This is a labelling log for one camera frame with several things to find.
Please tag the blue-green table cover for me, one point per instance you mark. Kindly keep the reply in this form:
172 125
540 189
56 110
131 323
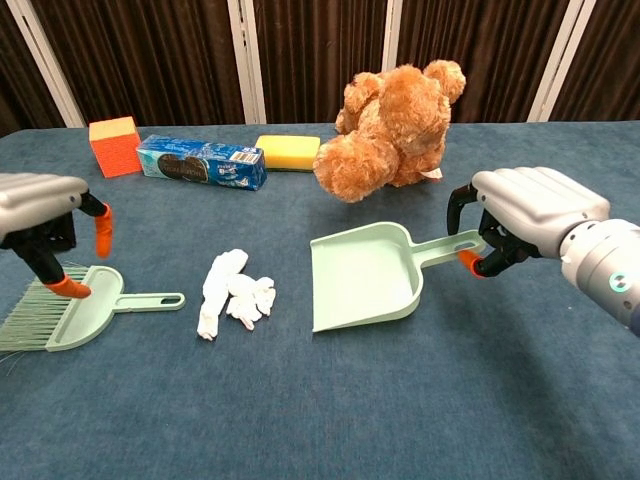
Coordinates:
350 400

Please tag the mint green dustpan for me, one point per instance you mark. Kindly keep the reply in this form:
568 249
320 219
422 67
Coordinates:
360 275

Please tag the orange and yellow cube sponge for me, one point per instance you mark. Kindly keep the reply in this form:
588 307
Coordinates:
117 155

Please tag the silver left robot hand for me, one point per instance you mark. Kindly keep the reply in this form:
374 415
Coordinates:
40 195

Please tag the mint green hand broom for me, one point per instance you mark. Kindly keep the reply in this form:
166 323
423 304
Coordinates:
100 315

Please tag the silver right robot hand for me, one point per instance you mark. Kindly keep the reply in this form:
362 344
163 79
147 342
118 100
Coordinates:
535 200

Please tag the blue cookie box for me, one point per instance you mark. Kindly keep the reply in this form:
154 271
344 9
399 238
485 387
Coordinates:
200 167

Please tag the dark brown pleated curtain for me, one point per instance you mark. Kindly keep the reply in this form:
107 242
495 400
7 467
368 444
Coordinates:
150 60

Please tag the brown teddy bear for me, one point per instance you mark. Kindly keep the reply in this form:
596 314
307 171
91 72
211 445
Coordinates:
390 125

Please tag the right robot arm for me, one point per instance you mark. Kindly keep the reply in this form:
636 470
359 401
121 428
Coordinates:
600 260

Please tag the white partition frame post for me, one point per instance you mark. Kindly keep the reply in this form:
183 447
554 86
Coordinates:
45 60
392 35
245 60
555 65

